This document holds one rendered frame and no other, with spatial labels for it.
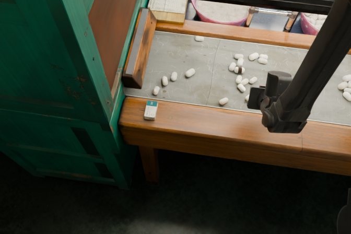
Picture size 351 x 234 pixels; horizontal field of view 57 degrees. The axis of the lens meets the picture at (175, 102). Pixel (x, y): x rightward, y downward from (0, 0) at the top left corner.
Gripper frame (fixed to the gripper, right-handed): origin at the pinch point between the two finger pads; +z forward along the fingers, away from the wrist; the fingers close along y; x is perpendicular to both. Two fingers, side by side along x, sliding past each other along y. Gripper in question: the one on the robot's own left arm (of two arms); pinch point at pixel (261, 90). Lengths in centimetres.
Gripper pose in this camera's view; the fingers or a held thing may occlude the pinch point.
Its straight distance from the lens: 102.7
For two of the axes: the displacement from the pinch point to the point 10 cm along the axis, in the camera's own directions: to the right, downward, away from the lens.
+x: -1.0, 9.4, 3.3
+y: -9.9, -1.3, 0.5
